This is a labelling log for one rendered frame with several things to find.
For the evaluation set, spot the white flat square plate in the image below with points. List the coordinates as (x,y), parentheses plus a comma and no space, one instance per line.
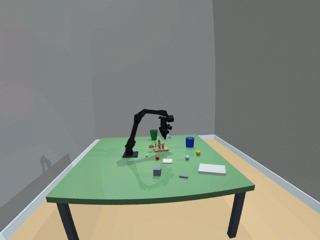
(167,161)

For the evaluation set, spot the dark green cup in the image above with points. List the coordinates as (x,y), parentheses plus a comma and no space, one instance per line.
(153,134)

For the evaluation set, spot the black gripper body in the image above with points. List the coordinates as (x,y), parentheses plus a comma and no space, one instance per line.
(163,128)

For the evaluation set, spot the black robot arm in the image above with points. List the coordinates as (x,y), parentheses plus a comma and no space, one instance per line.
(164,118)

